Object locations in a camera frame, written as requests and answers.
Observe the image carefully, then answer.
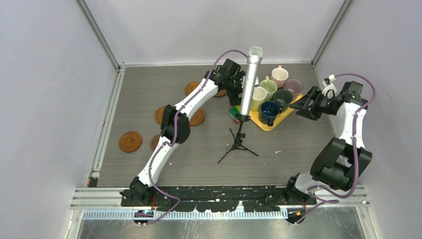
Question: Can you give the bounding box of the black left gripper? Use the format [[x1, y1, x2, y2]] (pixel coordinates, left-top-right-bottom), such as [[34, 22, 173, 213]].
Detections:
[[226, 72, 251, 106]]

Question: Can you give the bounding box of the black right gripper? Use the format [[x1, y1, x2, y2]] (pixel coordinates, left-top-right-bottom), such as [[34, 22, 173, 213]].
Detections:
[[290, 86, 337, 121]]

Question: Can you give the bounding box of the cream yellow mug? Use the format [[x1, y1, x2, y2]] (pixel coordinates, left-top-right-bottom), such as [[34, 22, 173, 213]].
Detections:
[[250, 86, 267, 112]]

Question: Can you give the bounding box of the yellow tray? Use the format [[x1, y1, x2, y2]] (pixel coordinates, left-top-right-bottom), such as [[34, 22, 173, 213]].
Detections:
[[249, 91, 294, 131]]

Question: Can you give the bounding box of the brown wooden coaster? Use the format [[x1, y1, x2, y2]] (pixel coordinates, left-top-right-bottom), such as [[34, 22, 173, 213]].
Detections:
[[184, 81, 200, 96], [154, 106, 165, 124], [189, 108, 206, 126], [215, 90, 227, 98], [118, 131, 142, 153]]

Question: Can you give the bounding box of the dark walnut wooden coaster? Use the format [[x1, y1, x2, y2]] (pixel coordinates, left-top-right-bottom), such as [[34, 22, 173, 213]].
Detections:
[[150, 134, 161, 151]]

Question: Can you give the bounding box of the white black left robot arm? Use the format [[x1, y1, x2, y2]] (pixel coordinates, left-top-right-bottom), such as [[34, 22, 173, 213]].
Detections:
[[121, 59, 246, 206]]

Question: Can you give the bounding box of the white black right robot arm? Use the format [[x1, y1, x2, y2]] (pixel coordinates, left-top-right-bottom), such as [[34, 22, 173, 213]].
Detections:
[[284, 81, 372, 205]]

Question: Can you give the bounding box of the colourful toy brick block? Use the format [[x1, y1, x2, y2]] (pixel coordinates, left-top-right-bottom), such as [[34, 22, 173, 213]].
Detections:
[[229, 105, 240, 124]]

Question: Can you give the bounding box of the mauve purple mug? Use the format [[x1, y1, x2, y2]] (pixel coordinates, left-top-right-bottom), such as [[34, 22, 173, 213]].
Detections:
[[284, 79, 303, 99]]

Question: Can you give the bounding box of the dark green mug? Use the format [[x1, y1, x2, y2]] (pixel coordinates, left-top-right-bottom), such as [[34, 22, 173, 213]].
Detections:
[[272, 89, 293, 113]]

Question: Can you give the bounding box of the light green mug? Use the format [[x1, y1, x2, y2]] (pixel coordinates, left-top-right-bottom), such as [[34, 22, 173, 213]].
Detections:
[[259, 76, 278, 101]]

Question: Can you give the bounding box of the silver microphone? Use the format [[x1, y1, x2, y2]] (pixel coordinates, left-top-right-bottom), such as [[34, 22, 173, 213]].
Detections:
[[238, 46, 263, 121]]

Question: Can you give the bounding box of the dark blue mug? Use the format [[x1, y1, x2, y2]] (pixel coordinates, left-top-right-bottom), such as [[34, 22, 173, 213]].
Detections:
[[258, 101, 279, 126]]

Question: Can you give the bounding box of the pink cream mug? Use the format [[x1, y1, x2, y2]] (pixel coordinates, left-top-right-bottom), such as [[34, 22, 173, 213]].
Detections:
[[270, 65, 289, 88]]

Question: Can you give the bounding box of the black microphone tripod stand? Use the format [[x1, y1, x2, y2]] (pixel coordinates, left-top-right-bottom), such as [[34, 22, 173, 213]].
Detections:
[[217, 114, 259, 164]]

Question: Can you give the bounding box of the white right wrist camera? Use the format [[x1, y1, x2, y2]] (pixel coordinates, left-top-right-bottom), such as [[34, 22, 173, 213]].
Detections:
[[322, 74, 337, 98]]

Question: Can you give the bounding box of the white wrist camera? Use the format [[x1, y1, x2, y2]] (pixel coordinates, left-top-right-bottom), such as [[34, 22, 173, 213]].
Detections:
[[322, 74, 337, 98], [254, 77, 260, 87]]

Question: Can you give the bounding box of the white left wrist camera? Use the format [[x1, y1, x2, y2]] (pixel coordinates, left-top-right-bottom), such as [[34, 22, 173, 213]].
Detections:
[[254, 77, 260, 87]]

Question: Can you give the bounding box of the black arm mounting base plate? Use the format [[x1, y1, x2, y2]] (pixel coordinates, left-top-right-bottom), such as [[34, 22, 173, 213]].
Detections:
[[120, 186, 316, 212]]

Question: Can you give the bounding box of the aluminium front rail frame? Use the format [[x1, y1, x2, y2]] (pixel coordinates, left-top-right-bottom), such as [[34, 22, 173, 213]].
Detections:
[[71, 186, 370, 224]]

